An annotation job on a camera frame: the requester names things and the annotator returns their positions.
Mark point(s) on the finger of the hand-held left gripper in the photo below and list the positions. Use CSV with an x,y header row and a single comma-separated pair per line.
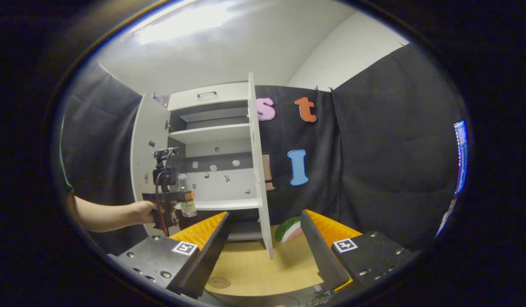
x,y
189,195

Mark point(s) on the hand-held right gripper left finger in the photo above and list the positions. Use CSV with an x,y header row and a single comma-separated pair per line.
x,y
207,256

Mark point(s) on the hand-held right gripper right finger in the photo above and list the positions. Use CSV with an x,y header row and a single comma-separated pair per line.
x,y
320,251

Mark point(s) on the clear glass bottle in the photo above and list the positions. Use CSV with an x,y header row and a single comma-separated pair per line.
x,y
187,209

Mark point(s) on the round wooden coaster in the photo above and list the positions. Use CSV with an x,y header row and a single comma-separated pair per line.
x,y
218,282

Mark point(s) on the beige headphones sticker cabinet door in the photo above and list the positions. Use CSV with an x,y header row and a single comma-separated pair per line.
x,y
258,170

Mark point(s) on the grey and beige cabinet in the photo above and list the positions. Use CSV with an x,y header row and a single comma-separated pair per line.
x,y
220,187

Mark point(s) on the white cabinet shelf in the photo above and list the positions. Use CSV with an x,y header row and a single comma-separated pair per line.
x,y
207,133

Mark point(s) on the beige cabinet drawer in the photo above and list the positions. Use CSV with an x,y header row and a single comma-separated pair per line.
x,y
229,96

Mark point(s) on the toy watermelon slice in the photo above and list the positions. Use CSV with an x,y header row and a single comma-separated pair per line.
x,y
288,228

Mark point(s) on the black backdrop cloth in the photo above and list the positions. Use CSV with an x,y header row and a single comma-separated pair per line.
x,y
386,140

